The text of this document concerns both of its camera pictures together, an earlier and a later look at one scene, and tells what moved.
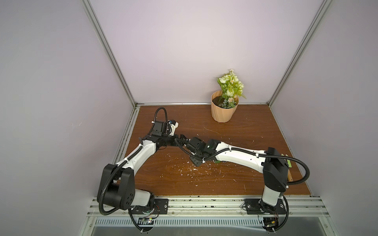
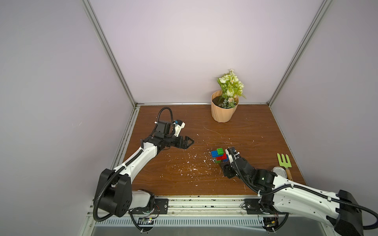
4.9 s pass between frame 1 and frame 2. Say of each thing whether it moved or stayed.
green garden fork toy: stayed
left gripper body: stayed
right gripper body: moved
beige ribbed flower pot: stayed
